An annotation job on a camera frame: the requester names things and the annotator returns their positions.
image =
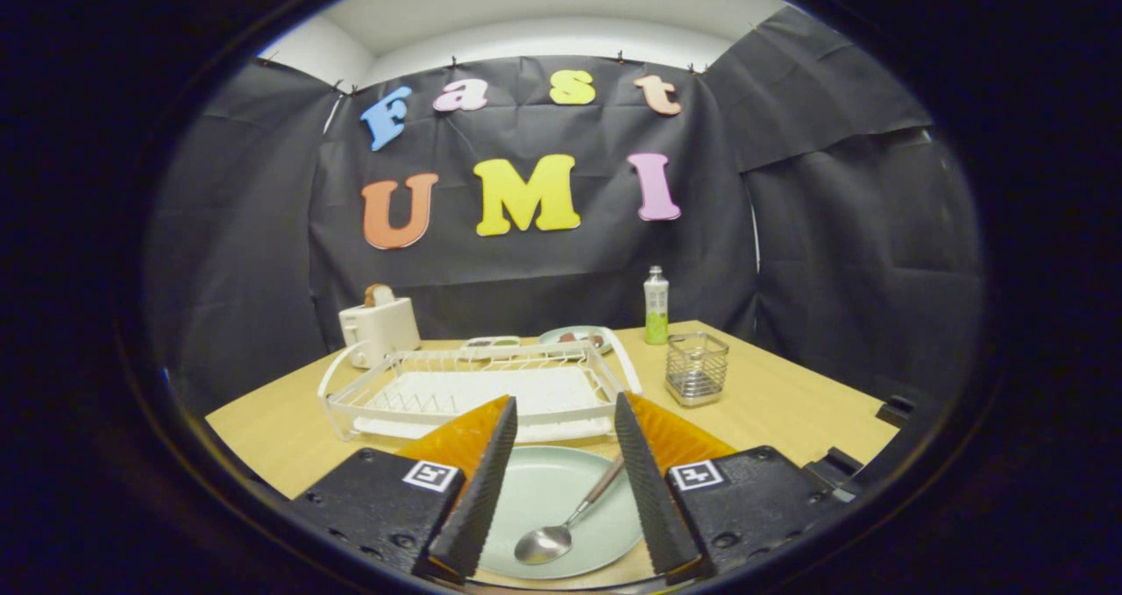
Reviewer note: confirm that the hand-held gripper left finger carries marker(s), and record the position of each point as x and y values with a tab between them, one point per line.
473	499

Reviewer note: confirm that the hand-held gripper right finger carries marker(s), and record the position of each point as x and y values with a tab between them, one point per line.
653	499

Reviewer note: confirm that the light green plate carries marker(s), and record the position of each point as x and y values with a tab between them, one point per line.
543	490

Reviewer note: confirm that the pale blue food plate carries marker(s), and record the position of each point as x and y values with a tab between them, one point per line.
550	336

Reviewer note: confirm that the white drip tray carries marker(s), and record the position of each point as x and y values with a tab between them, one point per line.
543	389

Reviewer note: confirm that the small divided condiment tray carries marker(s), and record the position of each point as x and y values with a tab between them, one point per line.
491	342

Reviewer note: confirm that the black table clamp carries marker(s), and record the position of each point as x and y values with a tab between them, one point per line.
896	411
833	472

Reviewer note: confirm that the green and white bottle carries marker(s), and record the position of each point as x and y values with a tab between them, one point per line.
656	315

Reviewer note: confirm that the white toaster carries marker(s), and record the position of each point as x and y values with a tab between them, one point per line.
381	332

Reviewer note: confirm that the bread slice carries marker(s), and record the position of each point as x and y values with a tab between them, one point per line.
379	295

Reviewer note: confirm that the black backdrop cloth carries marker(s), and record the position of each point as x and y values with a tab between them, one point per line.
543	279

